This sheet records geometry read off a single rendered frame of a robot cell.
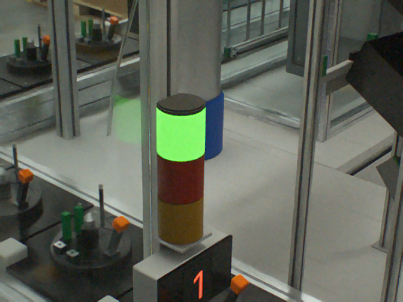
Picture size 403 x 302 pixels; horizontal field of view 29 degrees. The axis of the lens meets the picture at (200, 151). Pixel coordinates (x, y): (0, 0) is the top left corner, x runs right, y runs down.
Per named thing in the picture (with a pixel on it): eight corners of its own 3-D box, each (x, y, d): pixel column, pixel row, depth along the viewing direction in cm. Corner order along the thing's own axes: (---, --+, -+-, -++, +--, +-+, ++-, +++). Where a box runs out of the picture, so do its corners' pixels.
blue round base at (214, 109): (235, 147, 197) (237, 92, 191) (194, 168, 187) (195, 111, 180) (189, 130, 207) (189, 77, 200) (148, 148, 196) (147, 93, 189)
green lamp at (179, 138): (214, 150, 81) (215, 106, 79) (182, 166, 78) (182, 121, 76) (179, 136, 84) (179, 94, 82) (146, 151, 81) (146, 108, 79)
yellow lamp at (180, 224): (212, 232, 86) (213, 193, 83) (182, 250, 82) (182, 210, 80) (179, 216, 88) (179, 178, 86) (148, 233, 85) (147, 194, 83)
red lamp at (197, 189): (213, 192, 83) (214, 151, 81) (182, 209, 80) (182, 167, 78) (179, 177, 86) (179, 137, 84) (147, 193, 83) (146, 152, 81)
